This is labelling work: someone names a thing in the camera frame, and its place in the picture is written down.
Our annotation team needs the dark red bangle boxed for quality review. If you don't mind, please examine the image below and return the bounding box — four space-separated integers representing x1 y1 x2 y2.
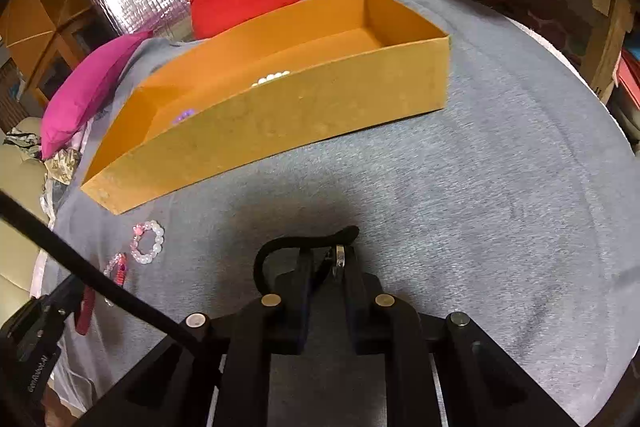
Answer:
75 285 97 336

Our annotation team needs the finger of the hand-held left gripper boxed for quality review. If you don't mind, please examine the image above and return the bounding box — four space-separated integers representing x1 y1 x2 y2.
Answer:
47 277 88 315

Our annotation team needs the orange cardboard box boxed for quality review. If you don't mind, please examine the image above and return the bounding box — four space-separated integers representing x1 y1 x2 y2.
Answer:
80 0 452 215

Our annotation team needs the translucent white bead bracelet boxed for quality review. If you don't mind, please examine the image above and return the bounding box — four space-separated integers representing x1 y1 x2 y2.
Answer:
131 221 166 264

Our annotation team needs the black cord bracelet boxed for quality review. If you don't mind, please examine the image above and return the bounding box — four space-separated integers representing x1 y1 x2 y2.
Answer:
253 225 361 293

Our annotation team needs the magenta pillow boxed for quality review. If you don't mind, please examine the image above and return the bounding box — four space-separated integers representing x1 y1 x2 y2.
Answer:
40 31 153 160

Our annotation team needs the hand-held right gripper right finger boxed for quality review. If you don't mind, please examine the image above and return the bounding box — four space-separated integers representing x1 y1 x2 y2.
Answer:
345 247 576 427

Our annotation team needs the pale pink sheet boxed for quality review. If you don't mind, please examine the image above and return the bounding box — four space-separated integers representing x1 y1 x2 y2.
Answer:
29 252 71 300

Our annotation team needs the pink small bead bracelet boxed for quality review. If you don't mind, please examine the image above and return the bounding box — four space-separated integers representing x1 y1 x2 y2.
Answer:
103 253 128 289

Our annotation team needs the opaque white bead bracelet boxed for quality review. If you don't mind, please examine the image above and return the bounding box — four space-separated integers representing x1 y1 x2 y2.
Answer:
250 71 291 88

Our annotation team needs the dark wicker chest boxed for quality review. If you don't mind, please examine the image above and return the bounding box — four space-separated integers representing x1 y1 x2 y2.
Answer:
0 57 28 130

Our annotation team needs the wooden cabinet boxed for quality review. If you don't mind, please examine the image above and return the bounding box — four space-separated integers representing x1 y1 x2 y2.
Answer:
0 0 131 108

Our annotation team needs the black white floral cloth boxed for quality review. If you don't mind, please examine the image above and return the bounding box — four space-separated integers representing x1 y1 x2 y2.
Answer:
2 129 41 158

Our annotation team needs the black cable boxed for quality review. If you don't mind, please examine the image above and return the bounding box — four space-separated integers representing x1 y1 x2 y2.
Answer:
0 189 206 348

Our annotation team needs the tan patterned cloth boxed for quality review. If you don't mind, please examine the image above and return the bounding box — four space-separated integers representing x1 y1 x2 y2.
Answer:
44 149 83 185

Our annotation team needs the beige sofa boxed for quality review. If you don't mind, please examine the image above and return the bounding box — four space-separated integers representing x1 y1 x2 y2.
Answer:
0 117 56 293

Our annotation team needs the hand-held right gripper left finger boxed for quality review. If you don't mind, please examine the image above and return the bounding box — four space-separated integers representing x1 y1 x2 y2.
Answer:
87 247 313 427

